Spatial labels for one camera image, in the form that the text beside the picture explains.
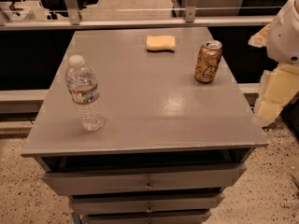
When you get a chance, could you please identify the middle grey drawer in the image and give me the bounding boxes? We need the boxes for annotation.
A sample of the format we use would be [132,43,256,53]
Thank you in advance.
[71,192,224,215]

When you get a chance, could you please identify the yellow sponge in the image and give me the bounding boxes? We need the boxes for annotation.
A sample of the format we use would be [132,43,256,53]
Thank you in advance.
[146,35,176,51]

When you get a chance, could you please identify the metal railing frame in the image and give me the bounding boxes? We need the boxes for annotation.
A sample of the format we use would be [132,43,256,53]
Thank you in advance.
[0,0,273,30]

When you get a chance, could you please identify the grey drawer cabinet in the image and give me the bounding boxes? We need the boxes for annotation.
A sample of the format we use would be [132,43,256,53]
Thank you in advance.
[20,26,270,224]

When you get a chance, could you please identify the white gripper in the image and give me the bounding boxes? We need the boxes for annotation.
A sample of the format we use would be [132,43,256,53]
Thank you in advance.
[248,0,299,126]

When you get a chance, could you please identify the top grey drawer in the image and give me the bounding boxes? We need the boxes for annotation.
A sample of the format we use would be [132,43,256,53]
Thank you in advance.
[43,163,247,196]

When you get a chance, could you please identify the bottom grey drawer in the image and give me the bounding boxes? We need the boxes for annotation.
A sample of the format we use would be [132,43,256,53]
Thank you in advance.
[86,210,210,224]

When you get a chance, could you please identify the grey drawer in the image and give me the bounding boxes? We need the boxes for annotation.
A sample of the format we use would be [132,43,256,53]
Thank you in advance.
[86,210,210,224]
[71,192,224,215]
[43,163,247,196]

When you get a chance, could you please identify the clear plastic water bottle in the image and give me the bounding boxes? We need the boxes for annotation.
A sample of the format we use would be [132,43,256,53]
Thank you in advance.
[65,55,105,131]

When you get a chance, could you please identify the orange soda can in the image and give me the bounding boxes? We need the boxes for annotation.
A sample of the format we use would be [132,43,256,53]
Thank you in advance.
[194,40,222,83]

